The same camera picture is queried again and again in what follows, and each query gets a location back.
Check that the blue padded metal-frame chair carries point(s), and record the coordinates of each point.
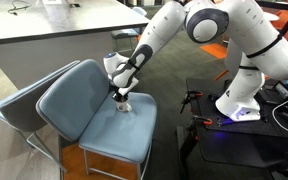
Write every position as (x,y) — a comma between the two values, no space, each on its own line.
(17,113)
(117,130)

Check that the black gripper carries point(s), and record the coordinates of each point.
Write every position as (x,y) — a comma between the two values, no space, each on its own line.
(121,95)

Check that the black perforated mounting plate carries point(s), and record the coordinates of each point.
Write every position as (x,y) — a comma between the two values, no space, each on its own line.
(210,110)

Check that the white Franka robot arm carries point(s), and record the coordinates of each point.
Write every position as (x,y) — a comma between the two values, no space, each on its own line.
(250,33)

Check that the small blue background chair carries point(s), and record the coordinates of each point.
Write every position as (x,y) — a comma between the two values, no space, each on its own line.
(127,32)

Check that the large grey table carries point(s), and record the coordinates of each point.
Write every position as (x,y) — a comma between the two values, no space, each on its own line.
(67,20)

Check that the black robot cart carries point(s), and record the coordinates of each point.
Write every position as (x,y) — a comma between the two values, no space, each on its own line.
(237,150)

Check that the white cup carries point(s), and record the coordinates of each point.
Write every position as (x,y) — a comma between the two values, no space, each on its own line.
(124,106)

